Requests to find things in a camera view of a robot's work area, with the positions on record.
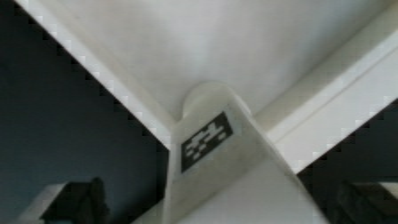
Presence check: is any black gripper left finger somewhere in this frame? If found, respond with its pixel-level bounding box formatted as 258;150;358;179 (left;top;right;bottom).
17;177;113;224

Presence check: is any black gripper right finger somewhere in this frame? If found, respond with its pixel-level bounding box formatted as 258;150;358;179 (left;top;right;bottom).
335;181;398;224

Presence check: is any white table leg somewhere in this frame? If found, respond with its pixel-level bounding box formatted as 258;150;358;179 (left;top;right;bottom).
132;81;335;224

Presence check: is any white square tabletop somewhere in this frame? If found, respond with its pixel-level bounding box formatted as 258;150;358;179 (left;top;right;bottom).
15;0;398;170

